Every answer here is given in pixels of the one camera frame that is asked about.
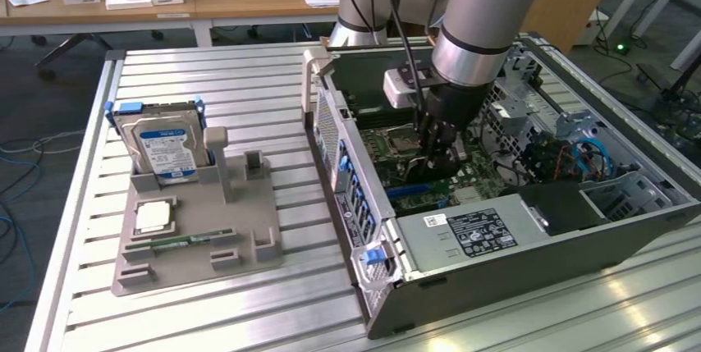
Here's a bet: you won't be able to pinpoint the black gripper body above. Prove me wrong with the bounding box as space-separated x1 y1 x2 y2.
415 83 488 130

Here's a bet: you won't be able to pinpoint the black graphics card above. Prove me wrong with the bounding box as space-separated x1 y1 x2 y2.
391 153 461 185

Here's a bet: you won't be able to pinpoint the CPU socket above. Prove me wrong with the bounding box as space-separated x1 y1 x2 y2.
385 125 423 155

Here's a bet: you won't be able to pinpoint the green motherboard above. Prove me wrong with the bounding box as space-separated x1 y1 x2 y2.
349 99 527 216

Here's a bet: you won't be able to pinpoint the blue expansion slot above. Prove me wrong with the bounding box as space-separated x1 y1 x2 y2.
384 183 429 200

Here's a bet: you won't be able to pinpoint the perforated metal drive cage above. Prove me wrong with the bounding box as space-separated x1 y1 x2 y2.
480 46 608 152

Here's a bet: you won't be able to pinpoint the grey power supply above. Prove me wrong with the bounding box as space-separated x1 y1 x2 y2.
393 194 548 275

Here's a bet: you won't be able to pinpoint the white floor box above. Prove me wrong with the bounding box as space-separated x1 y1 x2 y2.
579 9 612 48

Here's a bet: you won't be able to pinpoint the open grey PC case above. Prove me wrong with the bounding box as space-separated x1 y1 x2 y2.
301 31 701 341

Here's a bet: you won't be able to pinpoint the grey metal disk bay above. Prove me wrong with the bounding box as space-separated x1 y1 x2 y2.
579 162 691 222

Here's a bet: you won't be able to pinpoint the wooden office desk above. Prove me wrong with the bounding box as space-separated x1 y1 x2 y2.
0 0 197 48
193 0 493 48

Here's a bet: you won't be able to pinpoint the black equipment stand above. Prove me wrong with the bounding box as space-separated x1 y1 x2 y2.
636 50 701 139

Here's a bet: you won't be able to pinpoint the hard disk with blue label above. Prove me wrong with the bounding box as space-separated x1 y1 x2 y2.
117 116 198 187

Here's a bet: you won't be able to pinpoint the grey parts rack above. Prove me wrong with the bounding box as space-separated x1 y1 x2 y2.
107 125 285 298

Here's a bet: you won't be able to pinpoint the green RAM stick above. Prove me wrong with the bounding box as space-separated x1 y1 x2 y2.
146 231 220 249

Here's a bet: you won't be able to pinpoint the silver CPU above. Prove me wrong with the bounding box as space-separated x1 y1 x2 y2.
133 202 170 235

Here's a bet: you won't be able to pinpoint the blue disk caddy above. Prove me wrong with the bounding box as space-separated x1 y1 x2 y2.
101 96 208 164

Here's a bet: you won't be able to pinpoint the flat white box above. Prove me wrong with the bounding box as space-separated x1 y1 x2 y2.
103 0 154 11

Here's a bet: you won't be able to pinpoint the black chair base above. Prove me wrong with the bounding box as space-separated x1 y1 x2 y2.
29 30 165 80

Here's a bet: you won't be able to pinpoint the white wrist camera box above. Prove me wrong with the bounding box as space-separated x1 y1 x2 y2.
381 65 425 109

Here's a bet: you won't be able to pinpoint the black wire bundle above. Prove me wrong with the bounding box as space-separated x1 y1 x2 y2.
491 140 573 187

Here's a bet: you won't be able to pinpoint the red wire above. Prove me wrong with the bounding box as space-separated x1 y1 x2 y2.
551 144 598 181

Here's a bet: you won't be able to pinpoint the blue wire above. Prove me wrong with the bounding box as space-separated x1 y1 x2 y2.
571 137 614 177

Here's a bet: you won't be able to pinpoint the white desk frame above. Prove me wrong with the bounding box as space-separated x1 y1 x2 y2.
599 0 701 70

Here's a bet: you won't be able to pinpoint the white floor cable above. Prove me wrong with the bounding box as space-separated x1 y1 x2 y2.
0 128 83 156

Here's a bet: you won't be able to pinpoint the blue floor cable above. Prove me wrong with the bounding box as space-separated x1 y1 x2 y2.
0 154 43 312

